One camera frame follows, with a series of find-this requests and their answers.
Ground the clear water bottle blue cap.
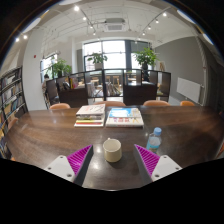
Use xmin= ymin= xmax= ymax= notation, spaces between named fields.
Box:
xmin=146 ymin=126 xmax=163 ymax=154

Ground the tall dark bookshelf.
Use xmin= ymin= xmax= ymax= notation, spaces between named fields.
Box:
xmin=0 ymin=65 xmax=29 ymax=158

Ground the leafy potted plant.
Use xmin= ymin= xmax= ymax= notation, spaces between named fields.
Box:
xmin=49 ymin=58 xmax=73 ymax=79

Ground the stack of books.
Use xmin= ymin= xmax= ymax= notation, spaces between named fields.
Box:
xmin=73 ymin=103 xmax=107 ymax=128

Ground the ceiling air conditioner unit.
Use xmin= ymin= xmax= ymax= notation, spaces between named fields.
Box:
xmin=103 ymin=17 xmax=127 ymax=34

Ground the white wall board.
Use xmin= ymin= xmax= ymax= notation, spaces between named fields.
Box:
xmin=176 ymin=76 xmax=203 ymax=105

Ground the group of ceiling lights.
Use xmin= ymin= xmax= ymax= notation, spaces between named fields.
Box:
xmin=14 ymin=4 xmax=168 ymax=43

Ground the small potted plant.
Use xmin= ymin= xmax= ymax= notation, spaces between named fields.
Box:
xmin=86 ymin=52 xmax=109 ymax=71

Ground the large blue-covered book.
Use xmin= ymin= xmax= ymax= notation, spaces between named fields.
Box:
xmin=104 ymin=106 xmax=145 ymax=129

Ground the large bushy potted plant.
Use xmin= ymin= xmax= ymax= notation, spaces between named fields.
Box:
xmin=132 ymin=47 xmax=159 ymax=81

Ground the person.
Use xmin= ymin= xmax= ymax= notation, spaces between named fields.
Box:
xmin=41 ymin=73 xmax=51 ymax=91

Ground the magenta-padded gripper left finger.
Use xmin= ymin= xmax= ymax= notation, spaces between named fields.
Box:
xmin=43 ymin=143 xmax=95 ymax=187

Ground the dark low shelf unit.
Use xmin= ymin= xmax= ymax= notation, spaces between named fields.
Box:
xmin=45 ymin=67 xmax=172 ymax=108

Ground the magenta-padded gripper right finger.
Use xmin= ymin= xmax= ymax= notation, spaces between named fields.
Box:
xmin=132 ymin=143 xmax=184 ymax=186

